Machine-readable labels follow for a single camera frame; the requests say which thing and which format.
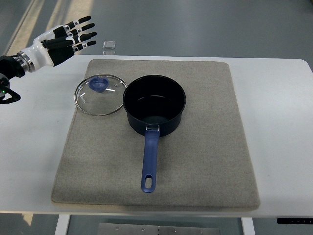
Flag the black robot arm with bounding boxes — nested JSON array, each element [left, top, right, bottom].
[[0, 51, 31, 104]]

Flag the dark blue saucepan blue handle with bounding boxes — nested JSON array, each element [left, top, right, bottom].
[[123, 75, 186, 193]]

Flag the beige felt mat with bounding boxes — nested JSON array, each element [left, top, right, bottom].
[[51, 59, 260, 211]]

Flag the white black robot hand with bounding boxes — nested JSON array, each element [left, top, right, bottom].
[[20, 16, 97, 72]]

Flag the white table leg left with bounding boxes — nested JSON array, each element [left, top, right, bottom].
[[54, 214, 70, 235]]

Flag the small metal floor plate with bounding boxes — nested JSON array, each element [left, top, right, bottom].
[[102, 41, 116, 55]]

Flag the black table control panel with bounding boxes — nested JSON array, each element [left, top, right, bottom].
[[277, 217, 313, 225]]

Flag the white table leg right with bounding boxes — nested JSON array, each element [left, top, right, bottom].
[[241, 217, 256, 235]]

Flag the glass lid with blue knob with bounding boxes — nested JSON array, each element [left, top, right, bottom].
[[74, 74, 127, 116]]

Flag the white table leg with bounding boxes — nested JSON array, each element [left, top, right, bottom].
[[54, 214, 70, 235], [241, 217, 256, 235]]

